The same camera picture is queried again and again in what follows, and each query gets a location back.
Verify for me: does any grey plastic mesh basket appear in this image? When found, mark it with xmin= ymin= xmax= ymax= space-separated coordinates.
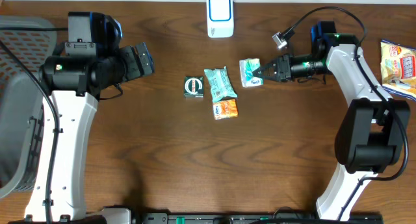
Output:
xmin=1 ymin=16 xmax=57 ymax=197

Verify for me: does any teal wet wipes pack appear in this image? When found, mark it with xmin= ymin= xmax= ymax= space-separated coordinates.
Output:
xmin=204 ymin=66 xmax=238 ymax=103

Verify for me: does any orange Kleenex tissue pack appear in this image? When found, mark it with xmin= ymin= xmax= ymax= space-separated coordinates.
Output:
xmin=213 ymin=99 xmax=238 ymax=120

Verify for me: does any white barcode scanner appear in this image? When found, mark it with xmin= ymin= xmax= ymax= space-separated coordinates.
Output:
xmin=206 ymin=0 xmax=234 ymax=38

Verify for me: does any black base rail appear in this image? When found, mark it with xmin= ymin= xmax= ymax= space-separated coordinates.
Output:
xmin=9 ymin=204 xmax=384 ymax=224

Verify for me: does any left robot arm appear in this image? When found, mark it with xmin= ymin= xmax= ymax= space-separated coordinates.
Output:
xmin=24 ymin=12 xmax=155 ymax=223

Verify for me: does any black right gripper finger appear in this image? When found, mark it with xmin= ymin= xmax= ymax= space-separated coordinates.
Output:
xmin=253 ymin=71 xmax=275 ymax=80
xmin=259 ymin=58 xmax=275 ymax=72

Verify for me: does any green Kleenex tissue pack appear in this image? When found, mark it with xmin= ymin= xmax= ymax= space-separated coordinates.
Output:
xmin=239 ymin=58 xmax=263 ymax=88

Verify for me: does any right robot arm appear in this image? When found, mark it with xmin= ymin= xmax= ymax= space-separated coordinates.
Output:
xmin=253 ymin=21 xmax=410 ymax=222

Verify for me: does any green Zam-Buk box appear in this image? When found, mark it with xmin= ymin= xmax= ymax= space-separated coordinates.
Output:
xmin=183 ymin=76 xmax=204 ymax=98

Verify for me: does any yellow white snack bag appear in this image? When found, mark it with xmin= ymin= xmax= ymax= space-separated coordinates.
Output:
xmin=380 ymin=40 xmax=415 ymax=101

